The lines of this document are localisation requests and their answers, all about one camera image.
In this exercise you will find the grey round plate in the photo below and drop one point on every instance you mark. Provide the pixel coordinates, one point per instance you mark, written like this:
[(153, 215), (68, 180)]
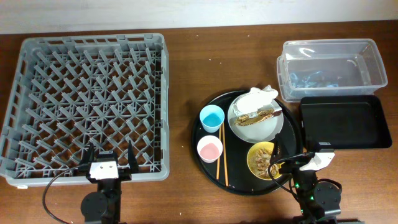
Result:
[(259, 132)]

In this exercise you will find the light blue plastic cup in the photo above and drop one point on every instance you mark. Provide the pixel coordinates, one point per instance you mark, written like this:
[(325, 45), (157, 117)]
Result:
[(211, 118)]

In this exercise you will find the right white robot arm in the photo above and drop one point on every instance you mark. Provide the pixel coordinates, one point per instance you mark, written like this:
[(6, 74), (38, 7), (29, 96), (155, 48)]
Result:
[(319, 199)]

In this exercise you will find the round black serving tray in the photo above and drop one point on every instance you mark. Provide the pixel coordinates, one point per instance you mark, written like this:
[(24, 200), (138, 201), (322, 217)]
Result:
[(235, 176)]

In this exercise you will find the white paper napkin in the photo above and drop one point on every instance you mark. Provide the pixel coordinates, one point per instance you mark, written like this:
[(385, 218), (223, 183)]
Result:
[(254, 100)]

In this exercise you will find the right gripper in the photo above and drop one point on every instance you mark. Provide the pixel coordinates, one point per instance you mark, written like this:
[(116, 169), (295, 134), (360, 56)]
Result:
[(275, 155)]

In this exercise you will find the gold snack wrapper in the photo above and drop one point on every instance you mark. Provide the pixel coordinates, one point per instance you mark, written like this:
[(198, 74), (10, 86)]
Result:
[(257, 117)]

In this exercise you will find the black rectangular waste tray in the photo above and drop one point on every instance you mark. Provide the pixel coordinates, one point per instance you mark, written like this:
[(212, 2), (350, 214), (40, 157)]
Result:
[(346, 122)]

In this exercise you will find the wooden chopstick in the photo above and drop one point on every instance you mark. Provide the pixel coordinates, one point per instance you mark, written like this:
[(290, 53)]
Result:
[(218, 159), (224, 156)]

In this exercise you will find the yellow bowl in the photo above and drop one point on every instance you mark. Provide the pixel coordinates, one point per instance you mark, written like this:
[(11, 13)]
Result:
[(269, 146)]

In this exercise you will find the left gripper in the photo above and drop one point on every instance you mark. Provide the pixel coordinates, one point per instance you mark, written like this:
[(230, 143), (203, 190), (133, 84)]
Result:
[(132, 169)]

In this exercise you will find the food scraps and rice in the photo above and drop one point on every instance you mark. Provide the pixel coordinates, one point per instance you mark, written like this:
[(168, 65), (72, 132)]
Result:
[(260, 164)]

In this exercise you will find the clear plastic waste bin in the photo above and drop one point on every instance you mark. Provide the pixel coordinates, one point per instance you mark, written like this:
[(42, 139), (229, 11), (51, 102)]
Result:
[(329, 67)]

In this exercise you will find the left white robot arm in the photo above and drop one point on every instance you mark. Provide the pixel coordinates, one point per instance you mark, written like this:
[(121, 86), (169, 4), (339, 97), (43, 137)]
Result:
[(104, 205)]

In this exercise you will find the pink plastic cup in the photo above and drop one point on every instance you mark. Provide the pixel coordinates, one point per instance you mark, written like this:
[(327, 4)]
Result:
[(208, 148)]

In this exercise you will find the grey dishwasher rack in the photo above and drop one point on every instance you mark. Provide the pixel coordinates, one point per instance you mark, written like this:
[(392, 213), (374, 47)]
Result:
[(109, 92)]

